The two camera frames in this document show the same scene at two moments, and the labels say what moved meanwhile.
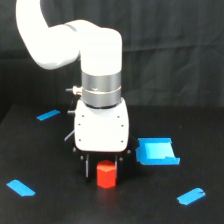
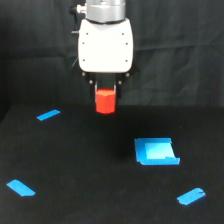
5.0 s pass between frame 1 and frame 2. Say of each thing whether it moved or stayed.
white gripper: moved
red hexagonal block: moved
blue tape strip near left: stayed
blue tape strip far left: stayed
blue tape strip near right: stayed
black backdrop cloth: stayed
